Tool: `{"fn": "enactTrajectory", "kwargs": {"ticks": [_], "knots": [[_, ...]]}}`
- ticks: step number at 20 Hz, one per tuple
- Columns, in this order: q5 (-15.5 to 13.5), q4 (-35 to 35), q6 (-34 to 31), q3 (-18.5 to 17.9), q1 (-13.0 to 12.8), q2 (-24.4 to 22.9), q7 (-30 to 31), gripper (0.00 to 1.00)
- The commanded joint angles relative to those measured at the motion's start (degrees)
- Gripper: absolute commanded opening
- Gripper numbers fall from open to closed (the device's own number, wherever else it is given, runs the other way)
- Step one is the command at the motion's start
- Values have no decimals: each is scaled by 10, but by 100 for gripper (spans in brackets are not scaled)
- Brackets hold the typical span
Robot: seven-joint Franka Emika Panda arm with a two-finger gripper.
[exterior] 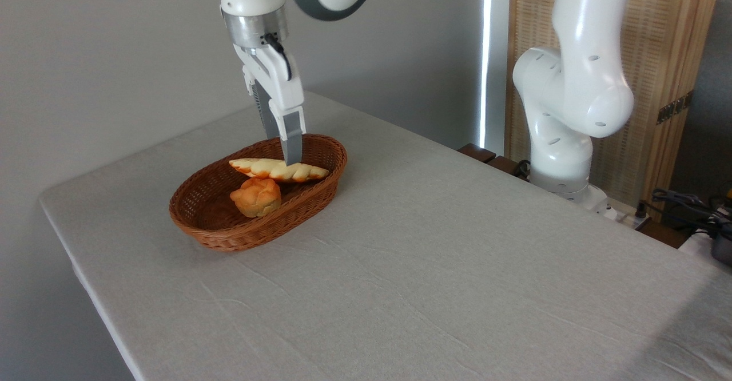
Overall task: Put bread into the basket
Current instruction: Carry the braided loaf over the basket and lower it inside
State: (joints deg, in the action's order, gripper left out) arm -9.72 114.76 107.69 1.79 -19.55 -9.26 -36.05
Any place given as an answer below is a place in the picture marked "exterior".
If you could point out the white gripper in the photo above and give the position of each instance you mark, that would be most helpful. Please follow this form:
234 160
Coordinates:
277 80

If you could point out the long braided pale bread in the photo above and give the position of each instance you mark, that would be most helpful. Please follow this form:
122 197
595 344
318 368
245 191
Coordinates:
274 169

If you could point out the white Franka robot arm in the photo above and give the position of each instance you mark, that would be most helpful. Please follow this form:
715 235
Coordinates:
583 83

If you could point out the small round orange bread roll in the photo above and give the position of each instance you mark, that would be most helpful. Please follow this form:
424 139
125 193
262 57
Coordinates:
257 201

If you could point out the brown woven wicker basket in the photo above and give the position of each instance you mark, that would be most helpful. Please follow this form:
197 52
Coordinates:
229 235

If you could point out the dark brown wooden furniture piece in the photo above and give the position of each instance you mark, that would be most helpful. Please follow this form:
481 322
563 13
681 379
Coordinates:
506 165
477 152

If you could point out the grey tablecloth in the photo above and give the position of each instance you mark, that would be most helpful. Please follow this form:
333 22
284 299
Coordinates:
434 289

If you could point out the white power strip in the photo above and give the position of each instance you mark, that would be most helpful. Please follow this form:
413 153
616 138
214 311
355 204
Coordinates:
628 216

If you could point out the wooden slatted folding screen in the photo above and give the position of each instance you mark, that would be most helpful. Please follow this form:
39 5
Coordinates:
663 49

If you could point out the black screen hinge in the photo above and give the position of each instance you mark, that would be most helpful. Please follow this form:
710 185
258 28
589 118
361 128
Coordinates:
675 107

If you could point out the dark grey round device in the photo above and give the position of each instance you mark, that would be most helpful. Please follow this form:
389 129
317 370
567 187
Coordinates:
723 249

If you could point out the white vertical frame post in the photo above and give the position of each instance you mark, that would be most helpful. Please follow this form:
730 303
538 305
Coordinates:
494 55

